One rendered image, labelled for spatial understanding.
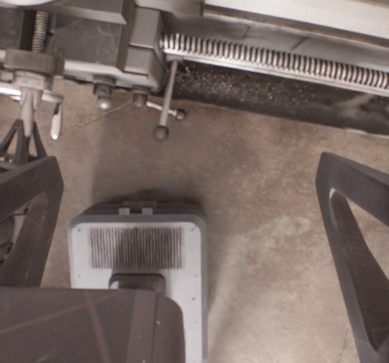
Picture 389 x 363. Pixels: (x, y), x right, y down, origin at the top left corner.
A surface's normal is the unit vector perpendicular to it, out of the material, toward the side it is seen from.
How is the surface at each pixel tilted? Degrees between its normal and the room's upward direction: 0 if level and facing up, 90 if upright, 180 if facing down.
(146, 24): 0
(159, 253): 0
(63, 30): 0
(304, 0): 36
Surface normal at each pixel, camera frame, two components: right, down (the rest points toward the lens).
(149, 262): 0.00, 0.10
